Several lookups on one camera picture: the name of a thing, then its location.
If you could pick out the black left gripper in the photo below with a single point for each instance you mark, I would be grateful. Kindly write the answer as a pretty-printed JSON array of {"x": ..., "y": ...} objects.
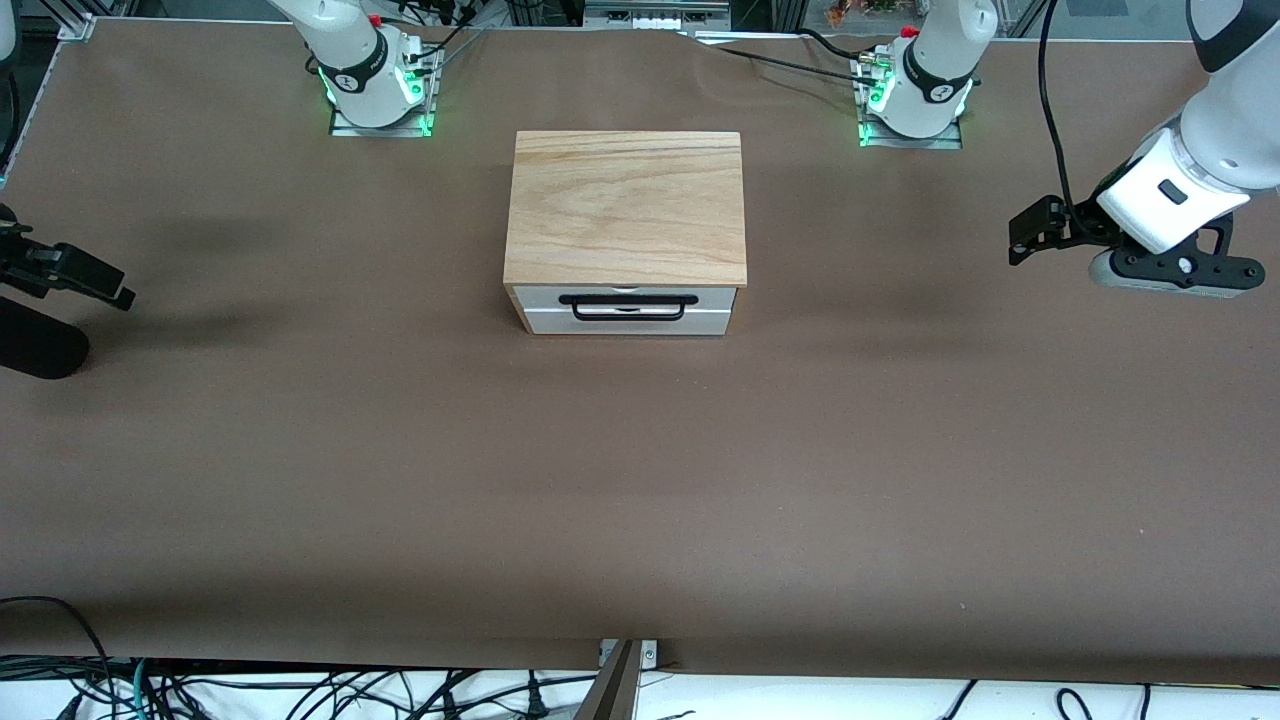
[{"x": 1082, "y": 221}]

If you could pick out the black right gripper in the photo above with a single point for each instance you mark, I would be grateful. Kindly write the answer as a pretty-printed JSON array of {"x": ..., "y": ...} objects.
[{"x": 28, "y": 262}]

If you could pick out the white-fronted wooden drawer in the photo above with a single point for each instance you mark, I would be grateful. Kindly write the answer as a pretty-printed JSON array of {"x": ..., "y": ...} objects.
[{"x": 540, "y": 318}]

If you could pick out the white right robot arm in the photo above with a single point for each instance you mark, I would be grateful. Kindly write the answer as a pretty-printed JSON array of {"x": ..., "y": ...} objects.
[{"x": 355, "y": 60}]

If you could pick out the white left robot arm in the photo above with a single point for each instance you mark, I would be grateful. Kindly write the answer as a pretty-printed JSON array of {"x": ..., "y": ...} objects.
[{"x": 1225, "y": 130}]

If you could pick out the light wooden drawer cabinet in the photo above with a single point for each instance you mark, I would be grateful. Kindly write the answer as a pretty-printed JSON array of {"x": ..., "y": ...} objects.
[{"x": 625, "y": 205}]

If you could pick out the black foam cylinder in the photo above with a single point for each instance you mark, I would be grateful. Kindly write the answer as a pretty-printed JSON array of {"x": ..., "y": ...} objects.
[{"x": 35, "y": 345}]

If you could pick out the orange background object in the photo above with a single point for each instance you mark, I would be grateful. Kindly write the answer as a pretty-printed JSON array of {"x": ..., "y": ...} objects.
[{"x": 840, "y": 12}]

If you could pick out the grey electronics box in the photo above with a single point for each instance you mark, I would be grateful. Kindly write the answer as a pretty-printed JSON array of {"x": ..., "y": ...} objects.
[{"x": 650, "y": 15}]

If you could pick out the brown table cover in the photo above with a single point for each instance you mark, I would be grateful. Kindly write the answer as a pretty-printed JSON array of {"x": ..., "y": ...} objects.
[{"x": 640, "y": 500}]

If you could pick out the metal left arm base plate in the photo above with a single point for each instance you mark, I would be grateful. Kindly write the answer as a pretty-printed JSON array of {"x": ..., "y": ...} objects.
[{"x": 940, "y": 142}]

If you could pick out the aluminium frame profile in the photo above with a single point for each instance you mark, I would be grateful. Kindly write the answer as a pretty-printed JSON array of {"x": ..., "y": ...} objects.
[{"x": 75, "y": 25}]

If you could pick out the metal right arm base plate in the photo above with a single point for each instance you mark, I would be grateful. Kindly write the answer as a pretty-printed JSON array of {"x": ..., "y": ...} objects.
[{"x": 345, "y": 129}]

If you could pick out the small metal table bracket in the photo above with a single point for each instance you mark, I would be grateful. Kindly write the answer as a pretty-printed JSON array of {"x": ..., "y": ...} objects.
[{"x": 648, "y": 654}]

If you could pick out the dark angled support post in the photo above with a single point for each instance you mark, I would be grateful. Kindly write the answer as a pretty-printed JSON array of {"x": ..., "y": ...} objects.
[{"x": 612, "y": 690}]

